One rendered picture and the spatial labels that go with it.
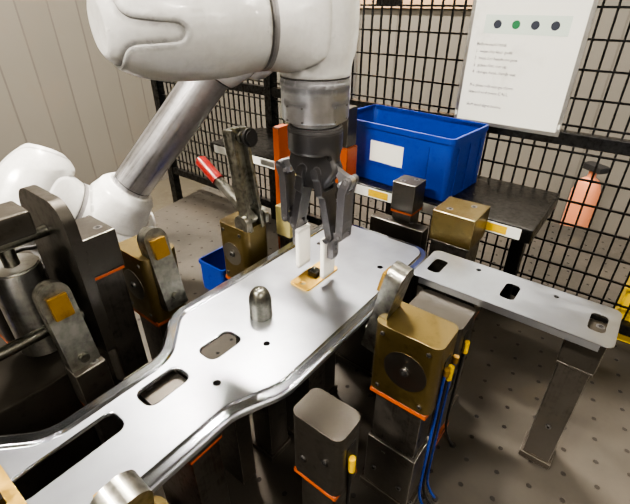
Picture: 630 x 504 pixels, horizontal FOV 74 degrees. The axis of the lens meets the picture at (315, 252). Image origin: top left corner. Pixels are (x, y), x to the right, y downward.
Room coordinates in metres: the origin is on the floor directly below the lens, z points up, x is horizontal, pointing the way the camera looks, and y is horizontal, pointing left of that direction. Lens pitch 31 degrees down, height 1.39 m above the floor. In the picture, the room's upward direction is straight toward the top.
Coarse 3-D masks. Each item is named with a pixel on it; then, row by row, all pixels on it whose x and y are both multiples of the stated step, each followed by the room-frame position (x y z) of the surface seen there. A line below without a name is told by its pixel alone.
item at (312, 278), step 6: (318, 264) 0.60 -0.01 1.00; (306, 270) 0.58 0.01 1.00; (312, 270) 0.57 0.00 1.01; (318, 270) 0.57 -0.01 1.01; (336, 270) 0.59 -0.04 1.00; (300, 276) 0.57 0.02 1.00; (306, 276) 0.57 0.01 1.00; (312, 276) 0.56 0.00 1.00; (318, 276) 0.57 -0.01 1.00; (294, 282) 0.55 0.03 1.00; (300, 282) 0.55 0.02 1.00; (306, 282) 0.55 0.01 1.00; (312, 282) 0.55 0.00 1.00; (318, 282) 0.55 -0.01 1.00; (300, 288) 0.54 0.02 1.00; (306, 288) 0.53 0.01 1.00; (312, 288) 0.54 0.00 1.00
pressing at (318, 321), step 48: (384, 240) 0.69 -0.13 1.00; (240, 288) 0.54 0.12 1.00; (288, 288) 0.54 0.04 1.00; (336, 288) 0.54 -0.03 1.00; (192, 336) 0.43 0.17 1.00; (240, 336) 0.43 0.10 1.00; (288, 336) 0.43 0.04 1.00; (336, 336) 0.43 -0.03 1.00; (144, 384) 0.34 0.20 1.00; (192, 384) 0.34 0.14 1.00; (240, 384) 0.34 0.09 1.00; (288, 384) 0.35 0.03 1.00; (48, 432) 0.28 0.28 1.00; (144, 432) 0.28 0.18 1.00; (192, 432) 0.28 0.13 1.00; (96, 480) 0.23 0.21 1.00; (144, 480) 0.23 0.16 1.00
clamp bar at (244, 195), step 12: (228, 132) 0.65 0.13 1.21; (240, 132) 0.66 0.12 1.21; (252, 132) 0.65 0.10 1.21; (228, 144) 0.66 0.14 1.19; (240, 144) 0.67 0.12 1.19; (252, 144) 0.65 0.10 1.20; (228, 156) 0.66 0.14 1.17; (240, 156) 0.67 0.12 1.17; (240, 168) 0.65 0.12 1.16; (252, 168) 0.67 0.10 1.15; (240, 180) 0.65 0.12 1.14; (252, 180) 0.67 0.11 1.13; (240, 192) 0.65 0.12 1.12; (252, 192) 0.67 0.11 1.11; (240, 204) 0.65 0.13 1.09; (252, 204) 0.67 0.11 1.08; (252, 228) 0.64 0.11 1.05
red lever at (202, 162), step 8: (200, 160) 0.72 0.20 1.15; (208, 160) 0.73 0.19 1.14; (200, 168) 0.72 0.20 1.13; (208, 168) 0.71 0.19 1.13; (208, 176) 0.71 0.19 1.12; (216, 176) 0.70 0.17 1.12; (216, 184) 0.70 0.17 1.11; (224, 184) 0.70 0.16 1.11; (224, 192) 0.69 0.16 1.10; (232, 192) 0.69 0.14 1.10; (232, 200) 0.67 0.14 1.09; (256, 216) 0.66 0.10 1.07
